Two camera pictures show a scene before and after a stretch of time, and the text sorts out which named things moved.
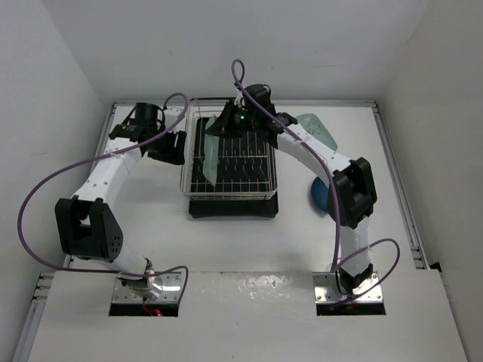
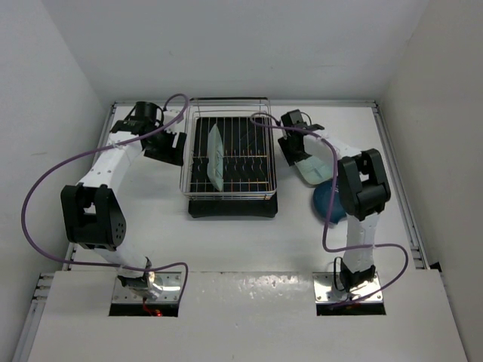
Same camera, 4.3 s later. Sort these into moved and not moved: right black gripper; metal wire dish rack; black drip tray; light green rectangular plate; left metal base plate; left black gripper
Moved: light green rectangular plate; right black gripper
Not moved: left black gripper; metal wire dish rack; left metal base plate; black drip tray
